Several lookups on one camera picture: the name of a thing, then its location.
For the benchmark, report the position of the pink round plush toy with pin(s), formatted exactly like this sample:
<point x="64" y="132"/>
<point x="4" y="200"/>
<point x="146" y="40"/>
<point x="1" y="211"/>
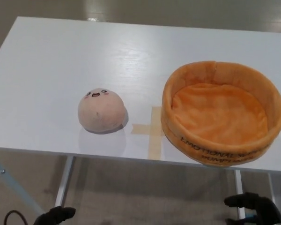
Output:
<point x="102" y="111"/>

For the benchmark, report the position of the beige masking tape cross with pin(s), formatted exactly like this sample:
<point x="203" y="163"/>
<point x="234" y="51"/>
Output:
<point x="154" y="131"/>

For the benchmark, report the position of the orange plush round plate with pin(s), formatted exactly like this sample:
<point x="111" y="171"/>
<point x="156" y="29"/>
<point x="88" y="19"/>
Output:
<point x="222" y="117"/>

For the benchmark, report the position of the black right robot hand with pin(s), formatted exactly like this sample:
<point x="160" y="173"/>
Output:
<point x="253" y="206"/>

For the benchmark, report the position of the grey diagonal metal bar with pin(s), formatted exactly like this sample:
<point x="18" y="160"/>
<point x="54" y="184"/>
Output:
<point x="11" y="182"/>

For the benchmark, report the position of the white metal table leg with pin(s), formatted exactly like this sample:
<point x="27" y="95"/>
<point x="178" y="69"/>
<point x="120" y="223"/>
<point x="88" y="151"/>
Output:
<point x="64" y="180"/>
<point x="240" y="194"/>

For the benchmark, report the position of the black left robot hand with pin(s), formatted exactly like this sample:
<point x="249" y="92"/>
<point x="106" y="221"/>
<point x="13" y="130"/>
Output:
<point x="56" y="214"/>

